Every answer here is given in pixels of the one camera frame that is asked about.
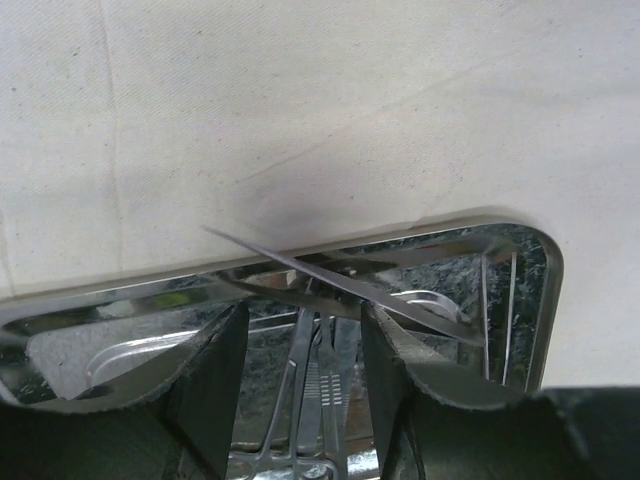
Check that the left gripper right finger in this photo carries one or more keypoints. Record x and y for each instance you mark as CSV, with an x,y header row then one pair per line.
x,y
434,419

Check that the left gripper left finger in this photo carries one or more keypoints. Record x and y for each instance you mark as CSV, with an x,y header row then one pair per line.
x,y
171,417

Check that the steel instrument tray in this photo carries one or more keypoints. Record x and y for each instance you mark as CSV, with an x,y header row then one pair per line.
x,y
58,344

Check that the steel scalpel handle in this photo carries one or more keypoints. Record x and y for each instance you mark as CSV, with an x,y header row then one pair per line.
x,y
332,390

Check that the steel tweezers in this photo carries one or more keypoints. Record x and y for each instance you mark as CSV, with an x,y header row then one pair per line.
x,y
497,292

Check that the beige cloth wrap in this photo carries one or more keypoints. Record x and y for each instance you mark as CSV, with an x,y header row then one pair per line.
x,y
129,127

